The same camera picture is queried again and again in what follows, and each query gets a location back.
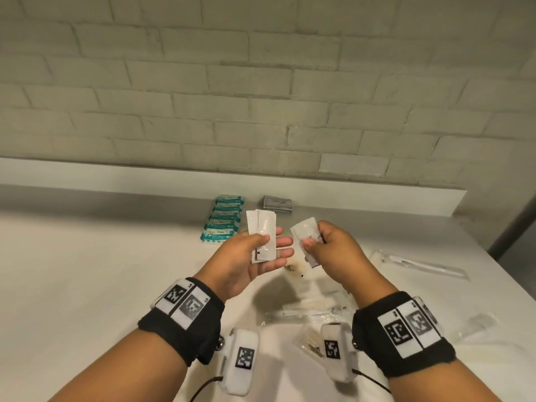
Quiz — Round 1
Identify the clear syringe packet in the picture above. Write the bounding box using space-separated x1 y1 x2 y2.
263 288 357 328

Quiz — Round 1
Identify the person's right hand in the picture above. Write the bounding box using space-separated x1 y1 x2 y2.
301 220 388 308

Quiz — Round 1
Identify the black right wristband with markers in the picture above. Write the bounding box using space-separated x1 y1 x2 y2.
351 291 456 380

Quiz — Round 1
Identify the black left camera cable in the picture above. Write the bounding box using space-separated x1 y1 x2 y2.
193 374 223 402

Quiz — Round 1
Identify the person's left forearm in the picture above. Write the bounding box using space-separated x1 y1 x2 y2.
47 320 197 402

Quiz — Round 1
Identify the black camera cable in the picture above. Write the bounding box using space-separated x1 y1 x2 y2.
353 369 393 394
193 374 223 402

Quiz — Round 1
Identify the white sachet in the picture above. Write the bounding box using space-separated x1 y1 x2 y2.
254 209 278 263
246 209 263 263
290 217 324 269

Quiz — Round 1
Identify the black right camera cable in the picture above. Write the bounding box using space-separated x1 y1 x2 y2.
353 369 393 394

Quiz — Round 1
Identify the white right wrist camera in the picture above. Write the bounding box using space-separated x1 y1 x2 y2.
320 322 357 384

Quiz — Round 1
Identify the row of teal packets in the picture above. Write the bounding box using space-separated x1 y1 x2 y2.
199 195 246 244

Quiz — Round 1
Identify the small yellowish packet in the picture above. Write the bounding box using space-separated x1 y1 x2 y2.
284 260 308 279

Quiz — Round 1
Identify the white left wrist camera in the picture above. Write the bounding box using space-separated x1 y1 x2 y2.
218 328 260 395

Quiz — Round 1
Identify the person's right forearm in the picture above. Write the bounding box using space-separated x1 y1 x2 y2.
387 339 518 402

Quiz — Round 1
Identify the black wristband with markers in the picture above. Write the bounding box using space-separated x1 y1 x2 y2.
351 291 456 380
138 277 226 367

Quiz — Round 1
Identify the small clear plastic bag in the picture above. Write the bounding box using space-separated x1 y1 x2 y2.
291 323 336 361

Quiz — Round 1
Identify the person's left hand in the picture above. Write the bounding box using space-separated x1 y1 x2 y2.
196 227 295 303

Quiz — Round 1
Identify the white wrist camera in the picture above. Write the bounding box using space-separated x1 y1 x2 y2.
320 322 357 384
218 328 260 395

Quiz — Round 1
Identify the black left wristband with markers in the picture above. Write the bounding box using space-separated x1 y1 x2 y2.
138 277 226 367

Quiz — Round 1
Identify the empty clear plastic wrapper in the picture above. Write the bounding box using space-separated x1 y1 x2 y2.
453 312 502 344

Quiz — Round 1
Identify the stack of grey sachets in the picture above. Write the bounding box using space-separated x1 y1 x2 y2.
262 195 294 215

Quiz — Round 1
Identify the long clear wrapped syringe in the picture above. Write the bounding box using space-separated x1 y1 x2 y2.
375 248 472 282

